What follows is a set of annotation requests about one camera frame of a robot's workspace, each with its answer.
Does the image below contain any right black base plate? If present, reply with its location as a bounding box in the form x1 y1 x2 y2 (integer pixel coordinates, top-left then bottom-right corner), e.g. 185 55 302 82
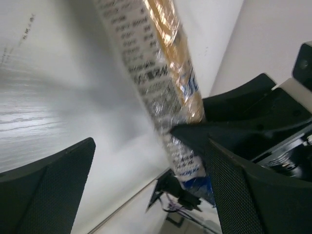
146 169 202 212

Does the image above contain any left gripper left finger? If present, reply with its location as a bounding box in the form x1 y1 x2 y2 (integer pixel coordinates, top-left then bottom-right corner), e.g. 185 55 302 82
0 137 96 234

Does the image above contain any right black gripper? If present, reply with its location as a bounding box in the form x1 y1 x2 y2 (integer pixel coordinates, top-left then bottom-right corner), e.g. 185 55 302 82
203 73 312 180

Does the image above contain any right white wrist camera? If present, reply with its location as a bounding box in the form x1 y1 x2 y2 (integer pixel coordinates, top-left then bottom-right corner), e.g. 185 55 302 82
278 41 312 112

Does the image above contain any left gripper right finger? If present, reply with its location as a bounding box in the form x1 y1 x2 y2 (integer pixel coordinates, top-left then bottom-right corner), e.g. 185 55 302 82
171 122 312 234

